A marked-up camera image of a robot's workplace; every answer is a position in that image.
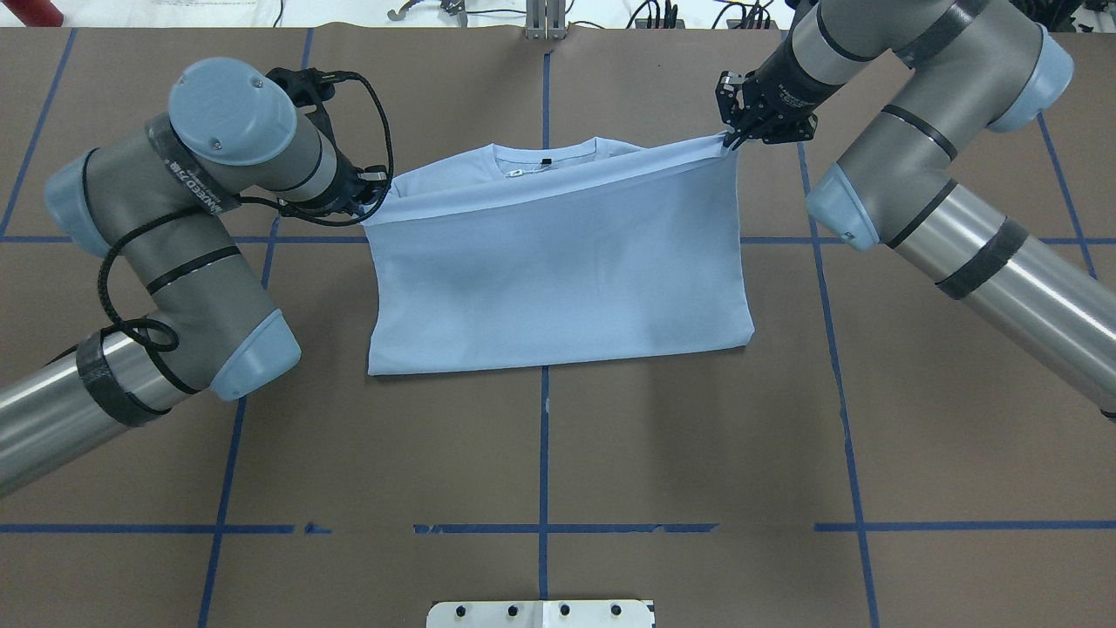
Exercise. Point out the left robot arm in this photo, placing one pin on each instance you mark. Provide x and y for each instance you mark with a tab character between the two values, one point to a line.
185	311

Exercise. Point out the light blue t-shirt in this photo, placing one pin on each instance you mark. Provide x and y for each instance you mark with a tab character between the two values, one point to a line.
507	257

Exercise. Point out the aluminium frame post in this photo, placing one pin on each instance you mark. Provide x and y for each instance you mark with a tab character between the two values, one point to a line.
546	19

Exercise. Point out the red cylinder bottle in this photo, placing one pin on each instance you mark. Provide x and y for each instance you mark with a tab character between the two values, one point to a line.
36	13

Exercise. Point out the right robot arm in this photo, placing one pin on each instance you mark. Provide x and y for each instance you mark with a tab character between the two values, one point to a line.
974	67

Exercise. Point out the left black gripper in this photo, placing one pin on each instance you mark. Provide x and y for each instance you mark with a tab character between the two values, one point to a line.
345	182

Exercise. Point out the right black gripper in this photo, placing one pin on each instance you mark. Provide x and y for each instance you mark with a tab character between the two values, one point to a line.
782	98

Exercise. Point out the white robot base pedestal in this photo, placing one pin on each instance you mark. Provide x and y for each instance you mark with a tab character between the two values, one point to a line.
543	613

